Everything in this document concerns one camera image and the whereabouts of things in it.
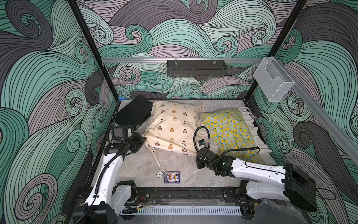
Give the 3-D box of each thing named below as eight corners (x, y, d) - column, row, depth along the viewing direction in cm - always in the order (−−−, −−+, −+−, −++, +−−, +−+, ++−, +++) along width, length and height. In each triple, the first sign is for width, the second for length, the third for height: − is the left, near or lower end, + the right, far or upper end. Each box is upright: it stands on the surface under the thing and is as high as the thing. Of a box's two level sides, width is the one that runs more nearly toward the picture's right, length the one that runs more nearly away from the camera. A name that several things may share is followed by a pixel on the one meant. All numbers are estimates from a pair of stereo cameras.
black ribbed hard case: (115, 120, 108) (112, 116, 104) (138, 99, 123) (136, 95, 119) (135, 131, 101) (133, 128, 97) (157, 108, 116) (156, 104, 112)
